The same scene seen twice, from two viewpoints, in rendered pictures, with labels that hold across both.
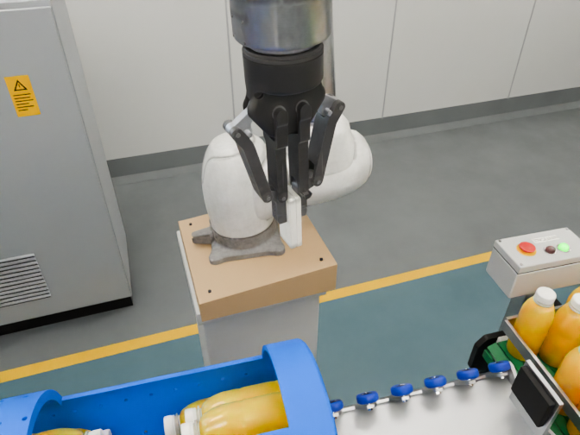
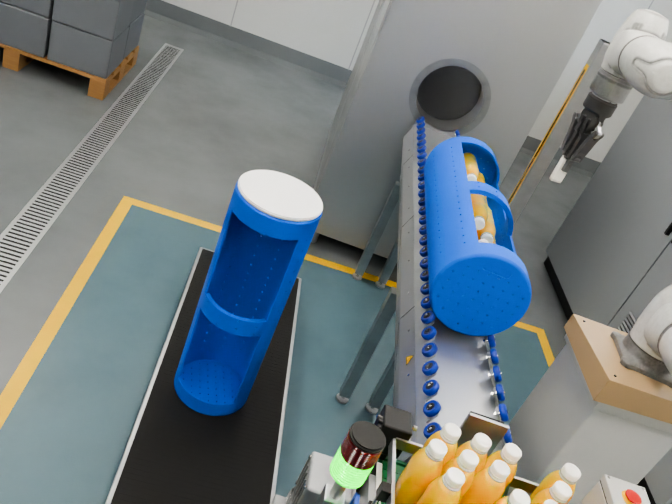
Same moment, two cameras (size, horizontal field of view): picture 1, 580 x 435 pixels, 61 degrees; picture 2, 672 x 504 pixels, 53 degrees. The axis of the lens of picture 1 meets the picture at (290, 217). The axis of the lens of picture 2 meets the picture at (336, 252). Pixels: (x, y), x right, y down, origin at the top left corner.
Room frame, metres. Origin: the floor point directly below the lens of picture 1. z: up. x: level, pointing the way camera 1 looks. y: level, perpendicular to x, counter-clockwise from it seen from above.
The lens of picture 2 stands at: (0.24, -1.76, 2.04)
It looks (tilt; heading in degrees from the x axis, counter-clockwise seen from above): 31 degrees down; 97
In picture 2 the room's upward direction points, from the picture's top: 23 degrees clockwise
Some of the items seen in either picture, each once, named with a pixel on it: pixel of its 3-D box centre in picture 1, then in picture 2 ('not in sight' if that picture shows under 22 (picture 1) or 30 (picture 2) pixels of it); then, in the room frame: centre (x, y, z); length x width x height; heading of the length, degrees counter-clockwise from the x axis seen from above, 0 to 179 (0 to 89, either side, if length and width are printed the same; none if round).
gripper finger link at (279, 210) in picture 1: (271, 204); not in sight; (0.45, 0.02, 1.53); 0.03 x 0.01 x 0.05; 117
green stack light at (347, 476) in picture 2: not in sight; (352, 463); (0.30, -0.93, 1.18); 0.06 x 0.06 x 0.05
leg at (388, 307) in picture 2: not in sight; (367, 348); (0.22, 0.53, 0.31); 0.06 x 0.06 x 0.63; 14
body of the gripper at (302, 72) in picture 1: (284, 88); (594, 114); (0.46, 0.01, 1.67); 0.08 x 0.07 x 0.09; 117
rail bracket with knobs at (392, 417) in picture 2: not in sight; (391, 434); (0.37, -0.56, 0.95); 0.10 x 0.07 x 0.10; 14
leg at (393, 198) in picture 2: not in sight; (377, 232); (-0.02, 1.48, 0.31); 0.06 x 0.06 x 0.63; 14
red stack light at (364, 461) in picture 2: not in sight; (362, 446); (0.30, -0.93, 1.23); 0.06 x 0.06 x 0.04
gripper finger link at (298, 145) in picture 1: (298, 147); (582, 140); (0.46, -0.01, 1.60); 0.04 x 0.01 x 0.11; 27
